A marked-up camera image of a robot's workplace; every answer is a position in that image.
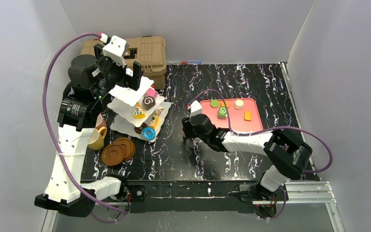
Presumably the aluminium frame rail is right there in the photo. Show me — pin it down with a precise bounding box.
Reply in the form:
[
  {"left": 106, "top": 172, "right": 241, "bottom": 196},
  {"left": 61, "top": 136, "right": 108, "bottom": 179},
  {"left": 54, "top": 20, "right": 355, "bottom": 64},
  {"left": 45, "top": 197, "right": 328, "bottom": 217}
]
[{"left": 122, "top": 180, "right": 337, "bottom": 203}]

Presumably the green roll cake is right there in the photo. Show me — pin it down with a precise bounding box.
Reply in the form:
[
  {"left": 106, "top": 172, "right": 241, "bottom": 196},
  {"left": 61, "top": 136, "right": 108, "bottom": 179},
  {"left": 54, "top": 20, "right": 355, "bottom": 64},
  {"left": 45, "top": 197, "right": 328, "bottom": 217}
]
[{"left": 217, "top": 106, "right": 228, "bottom": 119}]

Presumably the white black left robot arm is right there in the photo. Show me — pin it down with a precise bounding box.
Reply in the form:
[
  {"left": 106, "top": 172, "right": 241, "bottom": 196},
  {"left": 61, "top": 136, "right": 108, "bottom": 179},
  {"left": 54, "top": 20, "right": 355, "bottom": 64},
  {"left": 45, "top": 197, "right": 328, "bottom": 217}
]
[{"left": 34, "top": 54, "right": 143, "bottom": 218}]

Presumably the tan plastic tool case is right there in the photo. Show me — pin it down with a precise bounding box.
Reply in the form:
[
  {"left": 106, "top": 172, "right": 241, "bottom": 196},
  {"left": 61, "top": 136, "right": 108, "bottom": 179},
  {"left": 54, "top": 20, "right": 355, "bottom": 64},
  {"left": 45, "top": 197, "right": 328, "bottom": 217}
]
[{"left": 71, "top": 33, "right": 167, "bottom": 89}]

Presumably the pink mug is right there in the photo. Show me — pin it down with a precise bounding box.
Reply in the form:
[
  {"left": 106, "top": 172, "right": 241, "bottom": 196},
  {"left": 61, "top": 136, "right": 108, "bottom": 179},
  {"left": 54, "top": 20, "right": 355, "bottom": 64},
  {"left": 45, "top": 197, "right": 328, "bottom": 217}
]
[{"left": 95, "top": 114, "right": 107, "bottom": 130}]

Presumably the chocolate donut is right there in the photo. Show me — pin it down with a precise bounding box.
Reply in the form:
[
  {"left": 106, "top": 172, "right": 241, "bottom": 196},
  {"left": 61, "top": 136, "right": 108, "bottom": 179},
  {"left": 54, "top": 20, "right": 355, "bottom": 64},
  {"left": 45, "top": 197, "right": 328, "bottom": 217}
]
[{"left": 134, "top": 123, "right": 148, "bottom": 134}]

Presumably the blue donut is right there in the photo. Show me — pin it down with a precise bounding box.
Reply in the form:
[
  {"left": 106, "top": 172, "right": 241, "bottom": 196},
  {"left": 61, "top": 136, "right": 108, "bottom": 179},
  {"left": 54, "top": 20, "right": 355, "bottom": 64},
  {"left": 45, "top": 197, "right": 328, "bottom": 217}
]
[{"left": 141, "top": 127, "right": 156, "bottom": 141}]

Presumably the yellow cake with cherry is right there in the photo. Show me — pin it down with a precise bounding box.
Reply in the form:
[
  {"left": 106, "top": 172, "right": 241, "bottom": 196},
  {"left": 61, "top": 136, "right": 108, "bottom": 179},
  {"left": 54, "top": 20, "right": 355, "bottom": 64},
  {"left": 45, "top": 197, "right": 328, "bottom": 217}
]
[{"left": 148, "top": 115, "right": 159, "bottom": 130}]

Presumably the pink serving tray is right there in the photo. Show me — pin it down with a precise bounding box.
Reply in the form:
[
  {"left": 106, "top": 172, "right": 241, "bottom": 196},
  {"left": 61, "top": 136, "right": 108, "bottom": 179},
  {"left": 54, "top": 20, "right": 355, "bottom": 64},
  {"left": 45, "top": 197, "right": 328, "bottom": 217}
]
[{"left": 200, "top": 98, "right": 263, "bottom": 132}]

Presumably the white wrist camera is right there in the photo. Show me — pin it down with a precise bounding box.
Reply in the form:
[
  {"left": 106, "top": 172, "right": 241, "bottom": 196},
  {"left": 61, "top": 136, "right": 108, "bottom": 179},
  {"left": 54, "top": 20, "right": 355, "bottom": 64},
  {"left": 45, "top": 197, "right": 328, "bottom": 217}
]
[
  {"left": 187, "top": 101, "right": 203, "bottom": 119},
  {"left": 102, "top": 35, "right": 129, "bottom": 68}
]

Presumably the orange biscuit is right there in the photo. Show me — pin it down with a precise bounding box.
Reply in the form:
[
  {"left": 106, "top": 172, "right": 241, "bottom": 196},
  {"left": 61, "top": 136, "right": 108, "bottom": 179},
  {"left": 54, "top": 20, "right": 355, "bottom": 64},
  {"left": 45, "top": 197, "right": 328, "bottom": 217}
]
[{"left": 243, "top": 111, "right": 252, "bottom": 121}]

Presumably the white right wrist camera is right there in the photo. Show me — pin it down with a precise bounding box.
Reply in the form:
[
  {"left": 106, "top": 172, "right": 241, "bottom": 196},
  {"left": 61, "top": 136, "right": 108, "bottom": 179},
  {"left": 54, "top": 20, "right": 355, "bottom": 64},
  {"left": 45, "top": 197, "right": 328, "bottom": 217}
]
[{"left": 187, "top": 101, "right": 203, "bottom": 119}]

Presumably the white round cake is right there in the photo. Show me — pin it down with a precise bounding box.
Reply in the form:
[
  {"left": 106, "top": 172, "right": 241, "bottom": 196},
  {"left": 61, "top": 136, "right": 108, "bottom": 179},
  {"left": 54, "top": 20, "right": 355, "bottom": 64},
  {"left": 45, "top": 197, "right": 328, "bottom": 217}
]
[{"left": 233, "top": 99, "right": 244, "bottom": 110}]

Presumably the white triangular cake slice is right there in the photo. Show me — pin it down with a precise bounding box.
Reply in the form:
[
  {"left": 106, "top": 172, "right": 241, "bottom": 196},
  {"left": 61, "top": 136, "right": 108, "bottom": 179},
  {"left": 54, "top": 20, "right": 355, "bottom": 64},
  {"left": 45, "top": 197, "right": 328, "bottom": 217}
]
[{"left": 154, "top": 107, "right": 164, "bottom": 116}]

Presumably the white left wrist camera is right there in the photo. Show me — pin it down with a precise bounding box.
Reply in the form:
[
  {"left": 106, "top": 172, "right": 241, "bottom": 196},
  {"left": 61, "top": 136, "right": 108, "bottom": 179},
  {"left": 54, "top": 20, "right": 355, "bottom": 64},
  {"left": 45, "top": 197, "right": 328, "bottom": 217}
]
[{"left": 102, "top": 35, "right": 129, "bottom": 68}]

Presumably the stack of brown wooden coasters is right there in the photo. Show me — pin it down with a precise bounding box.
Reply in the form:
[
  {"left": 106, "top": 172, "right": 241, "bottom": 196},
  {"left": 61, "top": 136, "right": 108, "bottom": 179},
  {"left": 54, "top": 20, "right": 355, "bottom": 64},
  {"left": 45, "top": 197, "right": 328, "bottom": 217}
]
[{"left": 101, "top": 137, "right": 136, "bottom": 166}]

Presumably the white three-tier cake stand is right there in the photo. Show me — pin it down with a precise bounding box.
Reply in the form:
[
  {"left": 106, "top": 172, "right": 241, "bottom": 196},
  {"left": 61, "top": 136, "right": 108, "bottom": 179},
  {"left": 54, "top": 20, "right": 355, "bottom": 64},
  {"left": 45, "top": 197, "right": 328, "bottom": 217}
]
[{"left": 107, "top": 76, "right": 171, "bottom": 143}]

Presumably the green round macaron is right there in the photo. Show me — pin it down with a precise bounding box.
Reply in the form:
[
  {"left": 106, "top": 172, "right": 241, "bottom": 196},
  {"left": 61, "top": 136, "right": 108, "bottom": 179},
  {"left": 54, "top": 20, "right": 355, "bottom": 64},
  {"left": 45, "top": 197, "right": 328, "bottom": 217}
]
[{"left": 210, "top": 100, "right": 220, "bottom": 108}]

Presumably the pink cake slice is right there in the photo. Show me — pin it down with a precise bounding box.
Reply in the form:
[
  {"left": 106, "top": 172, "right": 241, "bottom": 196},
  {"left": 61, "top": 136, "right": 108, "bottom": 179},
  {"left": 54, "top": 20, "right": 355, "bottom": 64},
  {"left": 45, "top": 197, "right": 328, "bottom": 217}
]
[{"left": 145, "top": 87, "right": 158, "bottom": 99}]

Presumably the yellow cake slice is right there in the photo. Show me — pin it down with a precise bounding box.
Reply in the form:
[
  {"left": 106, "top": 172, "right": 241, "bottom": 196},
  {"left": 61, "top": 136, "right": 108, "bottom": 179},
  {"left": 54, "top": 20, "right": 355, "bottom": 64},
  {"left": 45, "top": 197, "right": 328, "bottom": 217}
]
[{"left": 133, "top": 102, "right": 145, "bottom": 119}]

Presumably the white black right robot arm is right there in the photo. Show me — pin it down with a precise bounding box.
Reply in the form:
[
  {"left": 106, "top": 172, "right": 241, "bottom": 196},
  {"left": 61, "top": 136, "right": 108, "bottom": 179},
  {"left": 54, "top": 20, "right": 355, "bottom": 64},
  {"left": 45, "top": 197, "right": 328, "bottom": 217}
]
[{"left": 182, "top": 114, "right": 313, "bottom": 193}]

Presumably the yellow mug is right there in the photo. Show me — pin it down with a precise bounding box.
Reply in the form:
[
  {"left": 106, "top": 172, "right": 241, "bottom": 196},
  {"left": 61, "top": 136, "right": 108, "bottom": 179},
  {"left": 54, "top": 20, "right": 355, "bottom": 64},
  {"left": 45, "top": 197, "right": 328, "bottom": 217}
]
[{"left": 87, "top": 127, "right": 107, "bottom": 150}]

